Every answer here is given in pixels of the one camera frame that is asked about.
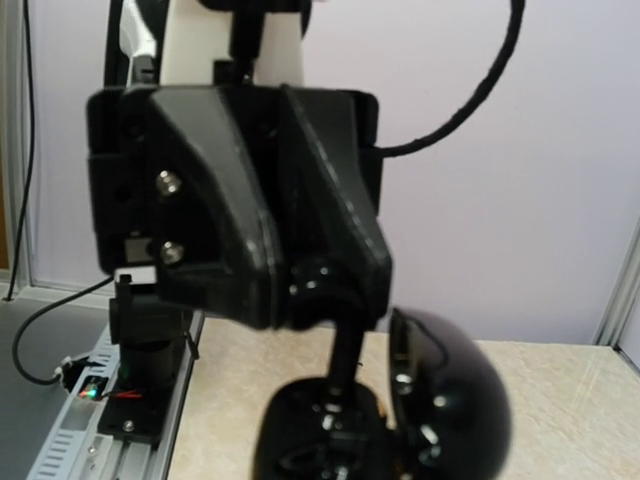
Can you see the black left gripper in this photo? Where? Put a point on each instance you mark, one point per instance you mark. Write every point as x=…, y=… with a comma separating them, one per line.
x=213, y=169

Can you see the black earbud charging case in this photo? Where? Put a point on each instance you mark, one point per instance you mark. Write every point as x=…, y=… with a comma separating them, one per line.
x=442, y=413

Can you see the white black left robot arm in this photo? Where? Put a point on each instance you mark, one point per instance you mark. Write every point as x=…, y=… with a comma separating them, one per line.
x=251, y=195

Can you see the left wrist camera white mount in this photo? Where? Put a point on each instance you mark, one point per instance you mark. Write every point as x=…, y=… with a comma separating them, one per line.
x=215, y=42

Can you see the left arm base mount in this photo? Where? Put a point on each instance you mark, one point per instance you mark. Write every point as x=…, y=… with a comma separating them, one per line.
x=136, y=413

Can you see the aluminium front rail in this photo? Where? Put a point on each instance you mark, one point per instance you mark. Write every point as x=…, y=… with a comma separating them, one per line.
x=113, y=438

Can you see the aluminium corner post left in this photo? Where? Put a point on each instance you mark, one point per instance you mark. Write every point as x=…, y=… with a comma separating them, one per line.
x=17, y=137

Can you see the aluminium corner post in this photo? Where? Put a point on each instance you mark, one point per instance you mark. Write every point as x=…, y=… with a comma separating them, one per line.
x=17, y=137
x=622, y=299

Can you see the aluminium corner post right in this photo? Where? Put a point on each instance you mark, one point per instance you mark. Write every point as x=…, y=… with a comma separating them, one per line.
x=622, y=299

